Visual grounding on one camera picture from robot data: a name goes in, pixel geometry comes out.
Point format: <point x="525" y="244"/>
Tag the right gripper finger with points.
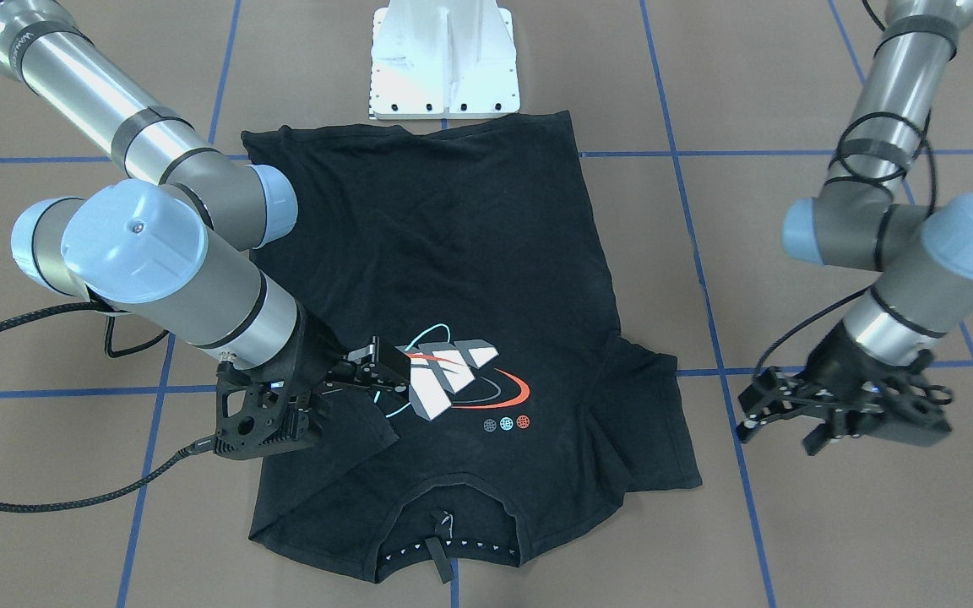
<point x="364" y="390"/>
<point x="377" y="361"/>

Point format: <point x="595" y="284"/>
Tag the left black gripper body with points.
<point x="834" y="358"/>

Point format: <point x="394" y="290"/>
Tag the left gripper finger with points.
<point x="836" y="425"/>
<point x="775" y="396"/>

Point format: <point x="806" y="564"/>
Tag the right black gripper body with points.
<point x="318" y="347"/>

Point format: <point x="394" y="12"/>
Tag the black graphic t-shirt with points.
<point x="474" y="251"/>

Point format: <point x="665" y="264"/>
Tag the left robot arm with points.
<point x="923" y="254"/>

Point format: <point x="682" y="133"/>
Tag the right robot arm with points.
<point x="169" y="242"/>

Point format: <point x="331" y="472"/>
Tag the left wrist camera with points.
<point x="906" y="408"/>

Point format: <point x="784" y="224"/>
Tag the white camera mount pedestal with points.
<point x="443" y="60"/>

